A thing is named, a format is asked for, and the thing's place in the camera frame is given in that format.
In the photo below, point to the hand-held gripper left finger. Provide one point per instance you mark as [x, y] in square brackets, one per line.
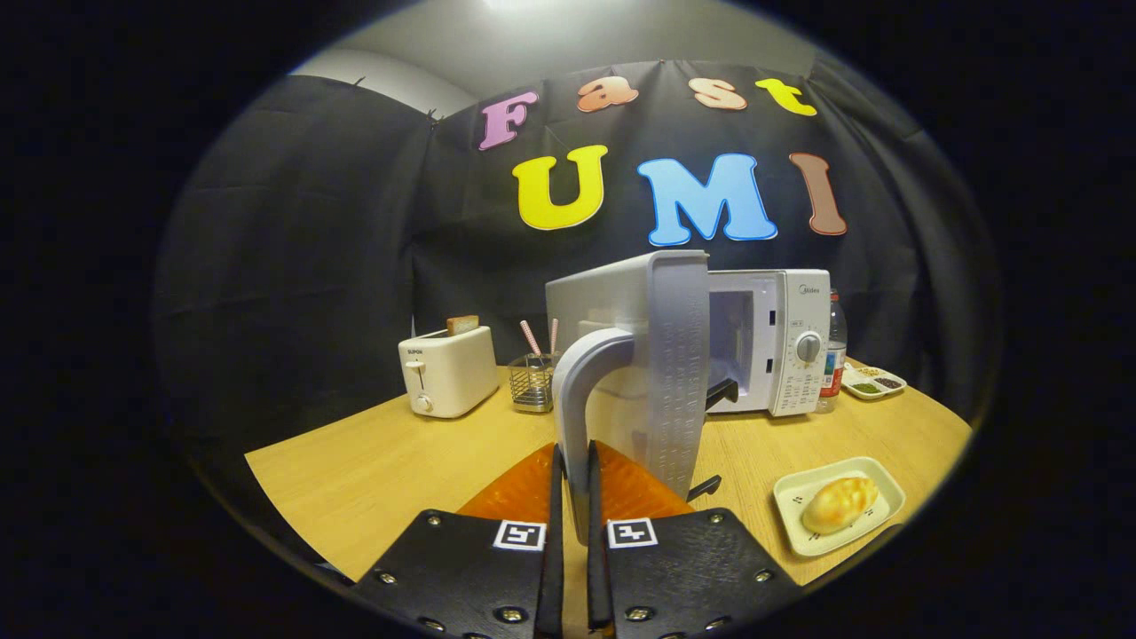
[552, 568]

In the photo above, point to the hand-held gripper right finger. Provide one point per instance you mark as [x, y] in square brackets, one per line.
[596, 568]

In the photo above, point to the white microwave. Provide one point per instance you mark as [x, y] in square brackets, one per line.
[674, 355]

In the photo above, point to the golden bread bun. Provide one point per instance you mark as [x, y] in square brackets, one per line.
[839, 506]

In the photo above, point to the cream rectangular plate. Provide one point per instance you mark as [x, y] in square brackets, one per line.
[799, 528]

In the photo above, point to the cream toaster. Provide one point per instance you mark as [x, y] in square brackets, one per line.
[453, 373]

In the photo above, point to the pink striped straw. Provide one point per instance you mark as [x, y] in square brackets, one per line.
[531, 338]
[554, 335]

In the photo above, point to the toast slice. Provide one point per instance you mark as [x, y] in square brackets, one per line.
[462, 326]

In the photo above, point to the clear water bottle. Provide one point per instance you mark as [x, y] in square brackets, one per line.
[832, 355]

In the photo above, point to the divided condiment dish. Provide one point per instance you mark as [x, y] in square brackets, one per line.
[874, 384]

